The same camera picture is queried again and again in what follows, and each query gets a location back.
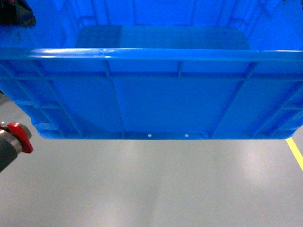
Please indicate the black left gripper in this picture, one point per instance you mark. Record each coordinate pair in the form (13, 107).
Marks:
(17, 13)

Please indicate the large blue plastic crate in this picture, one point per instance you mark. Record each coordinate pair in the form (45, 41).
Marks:
(158, 69)

